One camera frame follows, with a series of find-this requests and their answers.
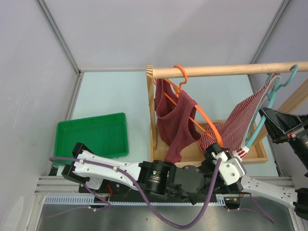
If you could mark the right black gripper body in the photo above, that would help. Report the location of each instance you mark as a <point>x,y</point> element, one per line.
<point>291,136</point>

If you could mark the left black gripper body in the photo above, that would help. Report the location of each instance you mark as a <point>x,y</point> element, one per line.
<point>207,163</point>

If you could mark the teal plastic hanger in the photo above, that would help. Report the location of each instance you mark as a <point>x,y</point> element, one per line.
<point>273,85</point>

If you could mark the red white striped tank top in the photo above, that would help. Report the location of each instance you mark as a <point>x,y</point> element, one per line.
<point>235,129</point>

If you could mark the maroon tank top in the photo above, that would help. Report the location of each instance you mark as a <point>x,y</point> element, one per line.
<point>173,119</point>

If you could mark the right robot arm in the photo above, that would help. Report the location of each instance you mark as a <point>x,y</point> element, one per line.
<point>279,191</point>

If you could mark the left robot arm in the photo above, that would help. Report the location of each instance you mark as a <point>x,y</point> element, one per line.
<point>156,181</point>

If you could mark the wooden clothes rack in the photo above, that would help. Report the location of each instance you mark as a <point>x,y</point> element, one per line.
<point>192,154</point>

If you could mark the green plastic tray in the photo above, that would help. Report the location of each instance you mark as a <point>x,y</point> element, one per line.
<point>105,135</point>

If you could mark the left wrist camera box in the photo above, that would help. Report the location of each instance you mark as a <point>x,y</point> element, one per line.
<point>230,169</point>

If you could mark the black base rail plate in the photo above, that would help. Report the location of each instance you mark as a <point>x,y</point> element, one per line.
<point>122,193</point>

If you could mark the white slotted cable duct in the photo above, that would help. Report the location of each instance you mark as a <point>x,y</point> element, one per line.
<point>91,200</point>

